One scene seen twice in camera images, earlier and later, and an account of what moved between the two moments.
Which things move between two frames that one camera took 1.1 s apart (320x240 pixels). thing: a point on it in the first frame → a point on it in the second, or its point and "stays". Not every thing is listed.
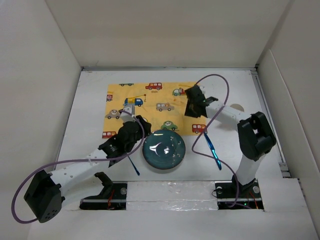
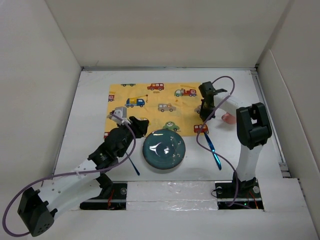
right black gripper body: (190, 111) → (205, 110)
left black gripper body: (128, 148) stays
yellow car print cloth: (162, 104) stays
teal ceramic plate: (164, 149) stays
